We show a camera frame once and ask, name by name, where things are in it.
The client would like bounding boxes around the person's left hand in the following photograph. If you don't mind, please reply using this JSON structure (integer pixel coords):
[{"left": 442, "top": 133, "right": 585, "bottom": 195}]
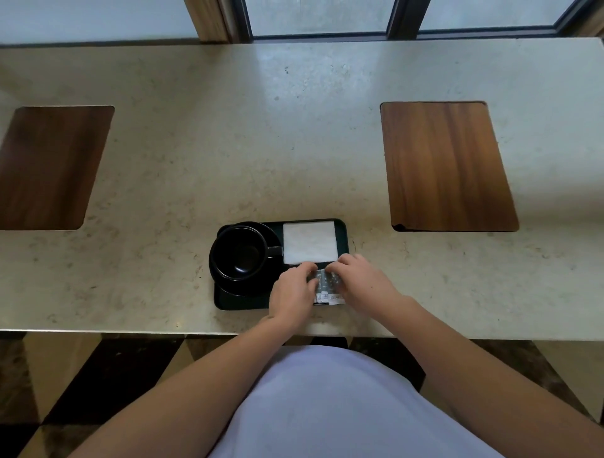
[{"left": 268, "top": 262, "right": 320, "bottom": 332}]

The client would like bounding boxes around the person's right hand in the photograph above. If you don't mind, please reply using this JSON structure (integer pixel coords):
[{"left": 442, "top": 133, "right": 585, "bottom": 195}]
[{"left": 326, "top": 253, "right": 407, "bottom": 316}]

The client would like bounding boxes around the clear plastic sachet packet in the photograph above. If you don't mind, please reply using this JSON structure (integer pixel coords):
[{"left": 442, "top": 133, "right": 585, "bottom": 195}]
[{"left": 307, "top": 268, "right": 347, "bottom": 306}]

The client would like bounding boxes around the person's right forearm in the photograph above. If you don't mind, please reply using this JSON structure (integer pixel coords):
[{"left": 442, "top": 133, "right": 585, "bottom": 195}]
[{"left": 375, "top": 295, "right": 604, "bottom": 458}]

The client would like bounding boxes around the person's left forearm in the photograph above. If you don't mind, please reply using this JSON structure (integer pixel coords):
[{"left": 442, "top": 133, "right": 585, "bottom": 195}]
[{"left": 71, "top": 315, "right": 303, "bottom": 458}]

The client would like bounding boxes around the black serving tray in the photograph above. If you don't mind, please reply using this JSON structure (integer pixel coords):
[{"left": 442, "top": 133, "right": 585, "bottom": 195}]
[{"left": 213, "top": 218, "right": 350, "bottom": 311}]

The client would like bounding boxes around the white paper napkin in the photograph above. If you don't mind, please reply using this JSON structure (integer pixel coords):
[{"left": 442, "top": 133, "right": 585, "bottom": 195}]
[{"left": 282, "top": 222, "right": 339, "bottom": 265}]

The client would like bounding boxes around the black cup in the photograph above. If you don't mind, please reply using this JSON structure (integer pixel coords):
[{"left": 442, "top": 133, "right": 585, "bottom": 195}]
[{"left": 210, "top": 226, "right": 284, "bottom": 281}]

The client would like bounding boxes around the black saucer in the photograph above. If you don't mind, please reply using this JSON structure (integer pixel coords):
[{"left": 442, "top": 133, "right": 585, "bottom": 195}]
[{"left": 209, "top": 222, "right": 283, "bottom": 298}]

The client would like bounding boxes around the person's white shirt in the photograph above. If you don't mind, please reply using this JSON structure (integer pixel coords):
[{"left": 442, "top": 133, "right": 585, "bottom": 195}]
[{"left": 208, "top": 344, "right": 506, "bottom": 458}]

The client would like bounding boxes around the brown wooden placemat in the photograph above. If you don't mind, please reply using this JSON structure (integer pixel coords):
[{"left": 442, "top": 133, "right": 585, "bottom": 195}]
[
  {"left": 380, "top": 101, "right": 520, "bottom": 233},
  {"left": 0, "top": 106, "right": 115, "bottom": 231}
]

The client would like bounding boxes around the wooden pillar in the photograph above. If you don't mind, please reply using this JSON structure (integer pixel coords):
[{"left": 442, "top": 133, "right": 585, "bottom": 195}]
[{"left": 184, "top": 0, "right": 234, "bottom": 44}]

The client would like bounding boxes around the dark window frame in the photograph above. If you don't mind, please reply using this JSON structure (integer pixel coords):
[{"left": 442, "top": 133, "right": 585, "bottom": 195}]
[{"left": 231, "top": 0, "right": 595, "bottom": 44}]

